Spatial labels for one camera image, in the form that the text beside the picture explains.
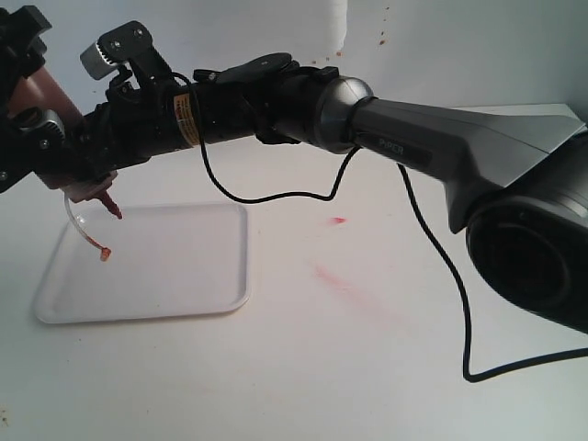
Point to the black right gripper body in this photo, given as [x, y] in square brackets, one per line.
[135, 124]

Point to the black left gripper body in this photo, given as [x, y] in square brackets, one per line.
[22, 58]

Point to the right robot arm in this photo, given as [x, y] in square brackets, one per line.
[515, 185]

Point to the white rectangular plastic tray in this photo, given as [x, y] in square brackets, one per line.
[168, 261]

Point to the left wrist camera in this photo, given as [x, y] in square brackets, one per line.
[44, 128]

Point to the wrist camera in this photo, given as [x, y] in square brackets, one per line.
[129, 46]
[44, 128]

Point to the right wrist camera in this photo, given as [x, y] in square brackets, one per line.
[129, 46]

